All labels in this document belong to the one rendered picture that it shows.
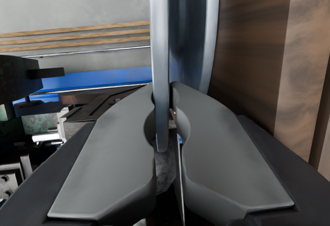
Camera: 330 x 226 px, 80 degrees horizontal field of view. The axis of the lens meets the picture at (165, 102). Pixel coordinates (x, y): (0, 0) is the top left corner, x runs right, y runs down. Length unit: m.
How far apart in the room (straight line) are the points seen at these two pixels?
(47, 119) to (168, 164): 0.64
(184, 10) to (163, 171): 0.64
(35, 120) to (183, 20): 1.02
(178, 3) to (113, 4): 1.85
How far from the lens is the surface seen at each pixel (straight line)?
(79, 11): 2.10
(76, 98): 1.12
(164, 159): 0.76
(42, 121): 1.14
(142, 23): 1.78
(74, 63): 2.07
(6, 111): 1.12
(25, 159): 0.94
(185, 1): 0.20
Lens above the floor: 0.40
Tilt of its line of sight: 5 degrees down
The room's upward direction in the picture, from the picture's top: 96 degrees counter-clockwise
